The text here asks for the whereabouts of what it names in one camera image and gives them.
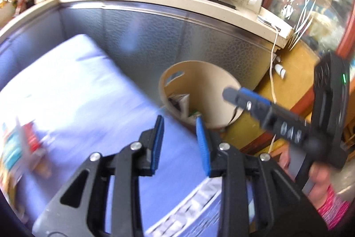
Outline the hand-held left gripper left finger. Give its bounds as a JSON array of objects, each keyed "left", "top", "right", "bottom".
[{"left": 32, "top": 115, "right": 165, "bottom": 237}]

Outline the person's right hand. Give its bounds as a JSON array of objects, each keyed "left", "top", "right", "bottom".
[{"left": 278, "top": 149, "right": 337, "bottom": 208}]

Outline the person's right forearm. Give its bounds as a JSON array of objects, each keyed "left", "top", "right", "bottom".
[{"left": 316, "top": 187, "right": 351, "bottom": 230}]

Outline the white cable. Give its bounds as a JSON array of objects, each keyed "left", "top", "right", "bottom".
[{"left": 268, "top": 24, "right": 281, "bottom": 153}]

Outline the blue cloth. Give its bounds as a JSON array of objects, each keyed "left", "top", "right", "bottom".
[{"left": 0, "top": 34, "right": 254, "bottom": 237}]

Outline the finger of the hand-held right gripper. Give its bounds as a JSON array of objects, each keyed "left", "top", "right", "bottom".
[{"left": 223, "top": 87, "right": 315, "bottom": 149}]

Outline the white printed carton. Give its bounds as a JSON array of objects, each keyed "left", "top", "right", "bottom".
[{"left": 168, "top": 93, "right": 190, "bottom": 118}]

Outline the white plug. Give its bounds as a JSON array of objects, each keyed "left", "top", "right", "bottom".
[{"left": 273, "top": 63, "right": 287, "bottom": 79}]

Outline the teal tissue pack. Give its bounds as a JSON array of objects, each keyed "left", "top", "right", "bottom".
[{"left": 0, "top": 119, "right": 27, "bottom": 190}]

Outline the yellow and red box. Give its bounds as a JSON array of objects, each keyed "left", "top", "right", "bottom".
[{"left": 30, "top": 148, "right": 53, "bottom": 178}]

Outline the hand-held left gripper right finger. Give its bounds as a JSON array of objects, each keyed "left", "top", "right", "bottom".
[{"left": 195, "top": 116, "right": 330, "bottom": 237}]

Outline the embossed steel kitchen cabinet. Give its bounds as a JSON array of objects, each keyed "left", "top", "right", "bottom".
[{"left": 0, "top": 0, "right": 293, "bottom": 121}]

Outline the beige wastebasket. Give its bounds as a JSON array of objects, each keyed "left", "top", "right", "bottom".
[{"left": 159, "top": 61, "right": 245, "bottom": 130}]

